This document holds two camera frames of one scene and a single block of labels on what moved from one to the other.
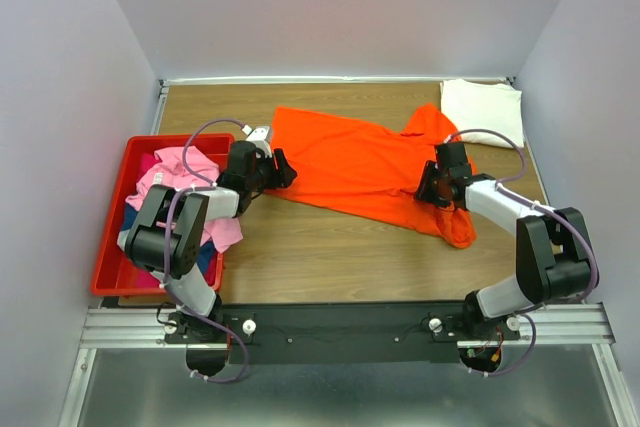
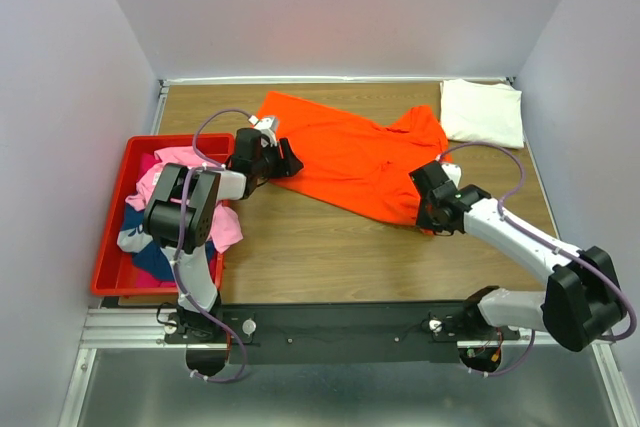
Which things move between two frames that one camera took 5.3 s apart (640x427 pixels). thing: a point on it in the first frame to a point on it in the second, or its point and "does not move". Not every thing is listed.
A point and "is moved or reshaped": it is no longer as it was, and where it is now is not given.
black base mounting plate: (340, 332) does not move
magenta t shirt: (148, 160) does not move
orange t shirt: (367, 168) is moved or reshaped
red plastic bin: (115, 273) does not move
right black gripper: (423, 190) to (424, 222)
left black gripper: (281, 177) to (287, 166)
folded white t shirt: (484, 106) does not move
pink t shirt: (168, 169) does not move
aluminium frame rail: (562, 326) does not move
